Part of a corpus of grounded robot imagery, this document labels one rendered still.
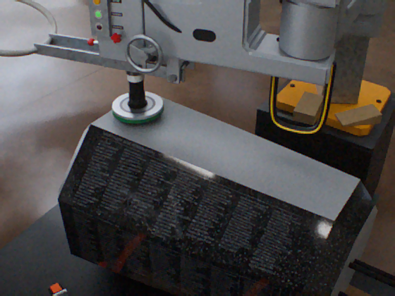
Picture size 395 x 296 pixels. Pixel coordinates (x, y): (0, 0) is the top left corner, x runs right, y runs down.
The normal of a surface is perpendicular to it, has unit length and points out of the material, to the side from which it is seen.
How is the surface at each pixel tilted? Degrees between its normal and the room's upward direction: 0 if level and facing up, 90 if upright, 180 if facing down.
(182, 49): 90
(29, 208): 0
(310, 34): 90
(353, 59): 90
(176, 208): 45
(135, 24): 90
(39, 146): 0
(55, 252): 0
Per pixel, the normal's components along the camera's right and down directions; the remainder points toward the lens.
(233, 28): -0.35, 0.55
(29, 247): 0.00, -0.81
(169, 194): -0.37, -0.22
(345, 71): -0.05, 0.59
